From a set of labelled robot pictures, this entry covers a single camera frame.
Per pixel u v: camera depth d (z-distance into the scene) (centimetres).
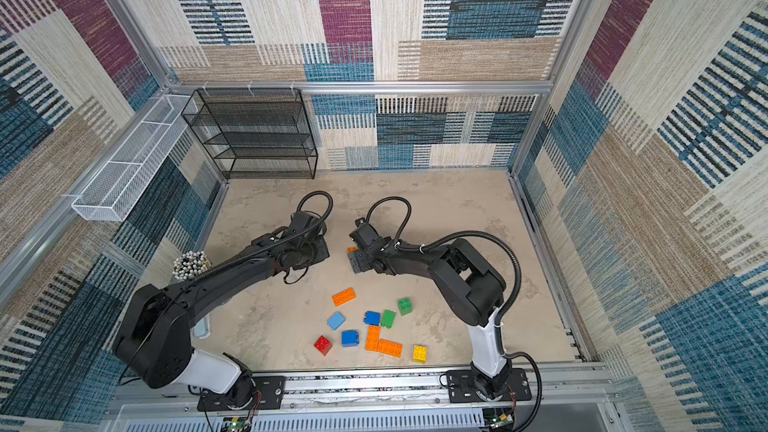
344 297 88
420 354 76
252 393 72
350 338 81
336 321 84
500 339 56
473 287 51
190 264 76
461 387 73
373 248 74
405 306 84
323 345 78
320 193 76
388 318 85
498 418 71
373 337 81
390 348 79
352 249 98
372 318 85
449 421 70
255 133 109
